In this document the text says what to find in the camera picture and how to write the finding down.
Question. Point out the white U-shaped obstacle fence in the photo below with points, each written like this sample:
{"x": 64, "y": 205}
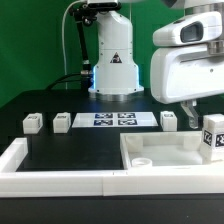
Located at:
{"x": 157, "y": 180}

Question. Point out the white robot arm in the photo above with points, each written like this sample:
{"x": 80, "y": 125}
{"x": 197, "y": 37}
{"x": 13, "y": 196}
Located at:
{"x": 116, "y": 76}

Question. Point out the white sheet with tags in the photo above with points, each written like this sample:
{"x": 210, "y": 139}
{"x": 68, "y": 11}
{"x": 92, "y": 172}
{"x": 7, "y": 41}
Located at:
{"x": 114, "y": 119}

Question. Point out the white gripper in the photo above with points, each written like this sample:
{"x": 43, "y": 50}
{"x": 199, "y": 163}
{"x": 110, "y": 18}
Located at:
{"x": 189, "y": 61}

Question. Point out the white square table top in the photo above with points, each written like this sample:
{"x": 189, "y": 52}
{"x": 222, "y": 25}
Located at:
{"x": 142, "y": 150}

